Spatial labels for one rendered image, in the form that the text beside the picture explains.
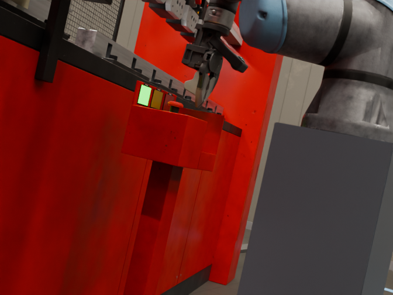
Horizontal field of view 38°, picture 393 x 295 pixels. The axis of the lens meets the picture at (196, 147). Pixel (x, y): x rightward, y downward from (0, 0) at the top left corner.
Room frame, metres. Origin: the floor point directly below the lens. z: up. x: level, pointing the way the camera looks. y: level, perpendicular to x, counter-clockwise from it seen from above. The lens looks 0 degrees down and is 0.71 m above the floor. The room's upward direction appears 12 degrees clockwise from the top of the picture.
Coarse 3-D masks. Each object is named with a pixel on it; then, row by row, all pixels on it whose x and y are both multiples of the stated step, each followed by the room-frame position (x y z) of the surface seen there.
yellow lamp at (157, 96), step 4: (156, 92) 1.45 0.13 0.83; (160, 92) 1.47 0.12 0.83; (156, 96) 1.46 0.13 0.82; (160, 96) 1.47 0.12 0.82; (152, 100) 1.44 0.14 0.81; (156, 100) 1.46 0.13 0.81; (160, 100) 1.48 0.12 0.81; (152, 104) 1.45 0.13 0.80; (156, 104) 1.46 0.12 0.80; (160, 104) 1.48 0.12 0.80; (156, 108) 1.47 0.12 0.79
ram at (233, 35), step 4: (208, 0) 2.46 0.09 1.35; (236, 12) 2.97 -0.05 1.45; (236, 16) 2.99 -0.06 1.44; (236, 20) 3.01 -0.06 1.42; (236, 24) 3.02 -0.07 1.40; (232, 28) 2.96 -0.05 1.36; (232, 32) 2.98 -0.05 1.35; (236, 32) 3.06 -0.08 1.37; (228, 36) 3.07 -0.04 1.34; (232, 36) 3.04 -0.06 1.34; (236, 36) 3.08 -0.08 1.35; (228, 40) 3.17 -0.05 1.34; (232, 40) 3.15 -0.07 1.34; (236, 40) 3.13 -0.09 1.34; (240, 40) 3.19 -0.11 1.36; (236, 44) 3.24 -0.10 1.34; (240, 44) 3.22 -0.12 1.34
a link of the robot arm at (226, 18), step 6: (210, 6) 1.44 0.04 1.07; (210, 12) 1.44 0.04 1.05; (216, 12) 1.43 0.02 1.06; (222, 12) 1.43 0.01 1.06; (228, 12) 1.43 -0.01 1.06; (204, 18) 1.46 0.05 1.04; (210, 18) 1.44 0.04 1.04; (216, 18) 1.43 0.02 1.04; (222, 18) 1.43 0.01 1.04; (228, 18) 1.44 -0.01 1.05; (234, 18) 1.46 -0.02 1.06; (216, 24) 1.44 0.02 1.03; (222, 24) 1.43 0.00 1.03; (228, 24) 1.44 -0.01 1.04
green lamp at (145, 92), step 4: (144, 88) 1.40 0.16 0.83; (148, 88) 1.41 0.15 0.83; (140, 92) 1.39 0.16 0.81; (144, 92) 1.40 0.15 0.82; (148, 92) 1.42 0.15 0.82; (140, 96) 1.39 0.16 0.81; (144, 96) 1.41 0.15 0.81; (148, 96) 1.42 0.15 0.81; (140, 100) 1.39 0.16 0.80; (144, 100) 1.41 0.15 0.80; (148, 100) 1.43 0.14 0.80; (144, 104) 1.41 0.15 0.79
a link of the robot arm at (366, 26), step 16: (352, 0) 0.85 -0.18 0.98; (368, 0) 0.85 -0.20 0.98; (384, 0) 0.85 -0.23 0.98; (352, 16) 0.84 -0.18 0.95; (368, 16) 0.84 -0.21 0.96; (384, 16) 0.84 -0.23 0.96; (352, 32) 0.84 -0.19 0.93; (368, 32) 0.84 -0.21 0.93; (384, 32) 0.84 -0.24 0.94; (336, 48) 0.85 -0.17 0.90; (352, 48) 0.85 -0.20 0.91; (368, 48) 0.85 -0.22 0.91; (384, 48) 0.85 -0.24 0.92; (320, 64) 0.89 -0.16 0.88; (336, 64) 0.87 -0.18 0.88; (352, 64) 0.85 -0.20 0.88; (368, 64) 0.85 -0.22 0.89; (384, 64) 0.85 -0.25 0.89
